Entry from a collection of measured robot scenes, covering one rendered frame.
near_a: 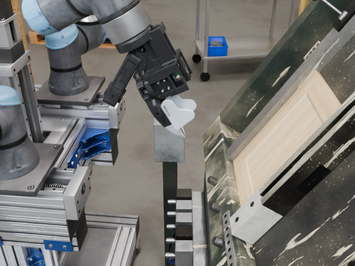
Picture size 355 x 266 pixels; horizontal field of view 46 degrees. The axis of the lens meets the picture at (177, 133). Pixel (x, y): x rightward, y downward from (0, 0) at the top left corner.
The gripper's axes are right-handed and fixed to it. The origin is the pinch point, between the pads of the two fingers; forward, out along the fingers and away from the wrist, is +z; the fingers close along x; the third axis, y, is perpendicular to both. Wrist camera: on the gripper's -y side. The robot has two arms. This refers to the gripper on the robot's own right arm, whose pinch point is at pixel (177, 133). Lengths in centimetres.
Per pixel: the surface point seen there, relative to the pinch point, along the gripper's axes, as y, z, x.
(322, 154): 22.2, 26.4, 15.2
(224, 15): -53, 122, 529
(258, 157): 3, 39, 41
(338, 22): 38, 14, 56
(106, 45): -172, 57, 385
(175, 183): -40, 58, 70
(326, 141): 24.1, 23.3, 15.4
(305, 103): 22, 28, 44
